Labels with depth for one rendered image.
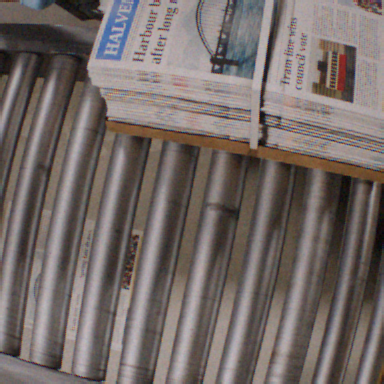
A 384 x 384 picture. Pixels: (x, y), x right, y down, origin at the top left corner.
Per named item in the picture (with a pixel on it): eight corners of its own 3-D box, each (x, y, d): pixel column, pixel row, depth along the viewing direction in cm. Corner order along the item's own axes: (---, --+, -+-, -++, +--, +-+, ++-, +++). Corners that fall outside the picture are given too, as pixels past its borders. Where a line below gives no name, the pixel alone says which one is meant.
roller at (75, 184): (127, 65, 121) (123, 52, 116) (63, 378, 110) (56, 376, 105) (95, 61, 121) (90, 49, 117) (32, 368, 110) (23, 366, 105)
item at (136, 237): (157, 232, 191) (157, 231, 190) (134, 352, 184) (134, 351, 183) (10, 202, 194) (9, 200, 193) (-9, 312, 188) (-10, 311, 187)
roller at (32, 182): (86, 61, 122) (81, 48, 117) (23, 365, 110) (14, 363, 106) (56, 58, 122) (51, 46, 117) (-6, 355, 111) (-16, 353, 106)
